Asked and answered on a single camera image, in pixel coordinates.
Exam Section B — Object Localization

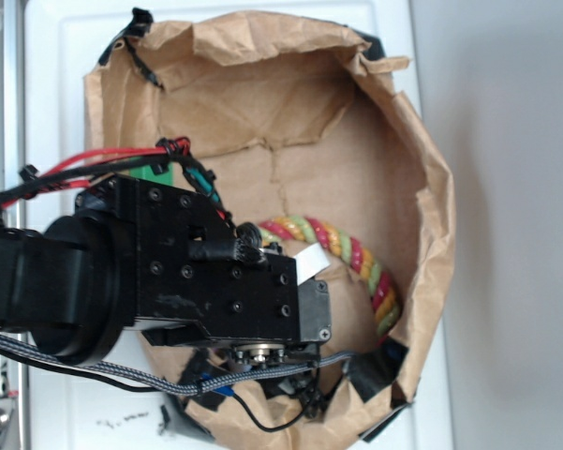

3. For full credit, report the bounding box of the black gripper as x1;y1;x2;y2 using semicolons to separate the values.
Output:
75;175;332;365

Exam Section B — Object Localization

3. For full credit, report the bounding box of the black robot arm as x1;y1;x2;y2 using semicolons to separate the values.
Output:
0;175;332;366

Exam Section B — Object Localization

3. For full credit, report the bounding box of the green rectangular block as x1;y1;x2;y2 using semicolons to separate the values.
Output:
129;163;174;187

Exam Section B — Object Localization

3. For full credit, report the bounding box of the brown paper bag bin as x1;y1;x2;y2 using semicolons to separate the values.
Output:
84;11;455;449

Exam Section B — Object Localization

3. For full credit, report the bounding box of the multicolour twisted rope toy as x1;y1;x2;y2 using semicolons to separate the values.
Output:
258;215;402;343

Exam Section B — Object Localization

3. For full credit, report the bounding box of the gray braided cable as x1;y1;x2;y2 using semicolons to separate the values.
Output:
0;327;357;398

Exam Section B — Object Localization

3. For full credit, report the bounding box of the metal frame rail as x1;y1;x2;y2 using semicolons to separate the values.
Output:
0;1;31;449

